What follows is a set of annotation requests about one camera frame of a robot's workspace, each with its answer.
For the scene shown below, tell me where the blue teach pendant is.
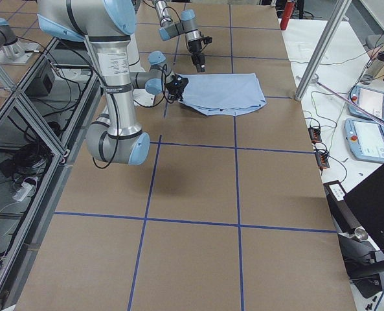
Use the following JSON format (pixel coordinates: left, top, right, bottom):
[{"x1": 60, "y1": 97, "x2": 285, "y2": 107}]
[
  {"x1": 348, "y1": 86, "x2": 384, "y2": 120},
  {"x1": 344, "y1": 119, "x2": 384, "y2": 163}
]

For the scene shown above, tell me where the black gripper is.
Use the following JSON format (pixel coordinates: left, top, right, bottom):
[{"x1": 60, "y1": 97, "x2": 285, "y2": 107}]
[
  {"x1": 164, "y1": 75, "x2": 188, "y2": 104},
  {"x1": 187, "y1": 39, "x2": 206, "y2": 73}
]

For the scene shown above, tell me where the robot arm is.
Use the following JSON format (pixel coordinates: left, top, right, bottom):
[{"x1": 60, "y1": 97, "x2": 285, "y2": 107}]
[
  {"x1": 152, "y1": 1, "x2": 212, "y2": 73},
  {"x1": 38, "y1": 1, "x2": 188, "y2": 165}
]

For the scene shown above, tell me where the red cylinder bottle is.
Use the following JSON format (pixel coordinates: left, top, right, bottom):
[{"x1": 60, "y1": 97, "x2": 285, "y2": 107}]
[{"x1": 280, "y1": 0, "x2": 295, "y2": 30}]

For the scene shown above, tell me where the blue teach pendant far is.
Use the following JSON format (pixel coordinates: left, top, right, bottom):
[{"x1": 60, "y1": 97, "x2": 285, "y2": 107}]
[{"x1": 348, "y1": 86, "x2": 384, "y2": 120}]

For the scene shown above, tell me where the aluminium frame enclosure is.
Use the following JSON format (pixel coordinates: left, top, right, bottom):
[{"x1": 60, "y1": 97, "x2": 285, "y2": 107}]
[{"x1": 0, "y1": 40, "x2": 100, "y2": 310}]

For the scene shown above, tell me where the black laptop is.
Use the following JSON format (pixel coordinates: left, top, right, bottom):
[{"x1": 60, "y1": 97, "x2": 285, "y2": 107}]
[{"x1": 344, "y1": 164, "x2": 384, "y2": 252}]

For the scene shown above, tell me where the clear water bottle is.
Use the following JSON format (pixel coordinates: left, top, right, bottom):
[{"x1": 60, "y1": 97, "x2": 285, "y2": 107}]
[{"x1": 361, "y1": 51, "x2": 384, "y2": 84}]

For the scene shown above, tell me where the blue teach pendant near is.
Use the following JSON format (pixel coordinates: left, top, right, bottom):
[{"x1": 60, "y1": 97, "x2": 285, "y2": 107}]
[{"x1": 344, "y1": 119, "x2": 384, "y2": 163}]

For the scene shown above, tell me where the light blue t-shirt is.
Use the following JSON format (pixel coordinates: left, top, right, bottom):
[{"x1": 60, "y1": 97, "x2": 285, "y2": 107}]
[{"x1": 180, "y1": 73, "x2": 267, "y2": 117}]

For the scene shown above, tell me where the aluminium frame post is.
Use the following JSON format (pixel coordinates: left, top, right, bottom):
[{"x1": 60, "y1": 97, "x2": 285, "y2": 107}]
[{"x1": 295, "y1": 0, "x2": 352, "y2": 101}]

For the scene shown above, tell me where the reacher grabber tool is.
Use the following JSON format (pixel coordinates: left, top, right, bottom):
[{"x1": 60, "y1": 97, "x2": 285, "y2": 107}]
[{"x1": 311, "y1": 78, "x2": 384, "y2": 127}]

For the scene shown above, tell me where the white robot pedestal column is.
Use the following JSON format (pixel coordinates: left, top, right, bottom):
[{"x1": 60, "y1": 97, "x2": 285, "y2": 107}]
[{"x1": 127, "y1": 34, "x2": 161, "y2": 108}]

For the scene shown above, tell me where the orange black adapter box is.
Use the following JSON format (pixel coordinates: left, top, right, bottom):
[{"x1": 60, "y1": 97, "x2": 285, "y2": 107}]
[{"x1": 308, "y1": 127, "x2": 322, "y2": 143}]

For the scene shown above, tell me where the white power adapter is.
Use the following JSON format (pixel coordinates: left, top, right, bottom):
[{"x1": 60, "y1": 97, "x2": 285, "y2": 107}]
[{"x1": 12, "y1": 181, "x2": 36, "y2": 202}]

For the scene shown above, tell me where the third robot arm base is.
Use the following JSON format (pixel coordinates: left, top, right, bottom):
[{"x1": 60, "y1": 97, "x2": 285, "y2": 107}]
[{"x1": 0, "y1": 17, "x2": 40, "y2": 65}]

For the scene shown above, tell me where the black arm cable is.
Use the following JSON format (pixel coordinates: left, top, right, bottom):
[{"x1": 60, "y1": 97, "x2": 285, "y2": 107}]
[
  {"x1": 93, "y1": 64, "x2": 176, "y2": 169},
  {"x1": 161, "y1": 6, "x2": 183, "y2": 30}
]

